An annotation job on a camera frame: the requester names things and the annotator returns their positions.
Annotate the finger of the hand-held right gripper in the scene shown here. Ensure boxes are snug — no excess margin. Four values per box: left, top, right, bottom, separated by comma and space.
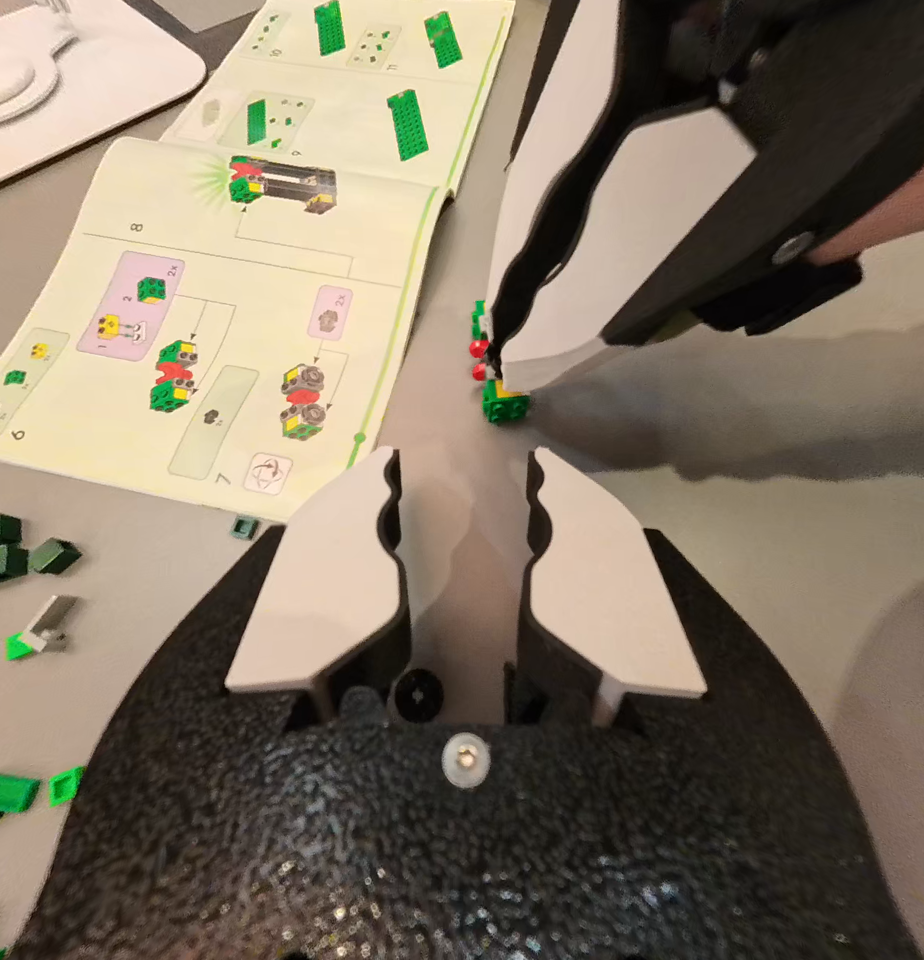
484, 30, 639, 370
499, 105, 759, 393

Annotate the grey toy brick piece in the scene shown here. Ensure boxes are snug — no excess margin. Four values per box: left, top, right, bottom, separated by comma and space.
23, 594, 79, 651

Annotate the toy brick instruction booklet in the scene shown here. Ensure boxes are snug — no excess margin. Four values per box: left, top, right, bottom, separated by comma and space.
0, 0, 517, 524

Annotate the grey desk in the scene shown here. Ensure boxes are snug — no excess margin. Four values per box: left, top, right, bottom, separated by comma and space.
0, 0, 924, 960

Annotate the person's right hand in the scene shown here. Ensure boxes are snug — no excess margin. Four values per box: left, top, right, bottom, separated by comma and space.
810, 159, 924, 269

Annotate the dark grey mat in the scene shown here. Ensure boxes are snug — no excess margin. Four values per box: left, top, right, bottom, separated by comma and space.
123, 0, 275, 35

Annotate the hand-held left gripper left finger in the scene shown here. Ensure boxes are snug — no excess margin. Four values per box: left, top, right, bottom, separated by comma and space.
224, 446, 414, 725

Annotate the white tray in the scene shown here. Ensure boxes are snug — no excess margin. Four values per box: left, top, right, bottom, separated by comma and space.
0, 0, 208, 193

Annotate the small toy brick assembly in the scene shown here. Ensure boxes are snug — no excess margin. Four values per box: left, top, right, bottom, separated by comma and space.
469, 300, 532, 427

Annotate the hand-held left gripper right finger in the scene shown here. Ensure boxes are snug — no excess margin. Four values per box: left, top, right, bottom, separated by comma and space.
516, 446, 709, 730

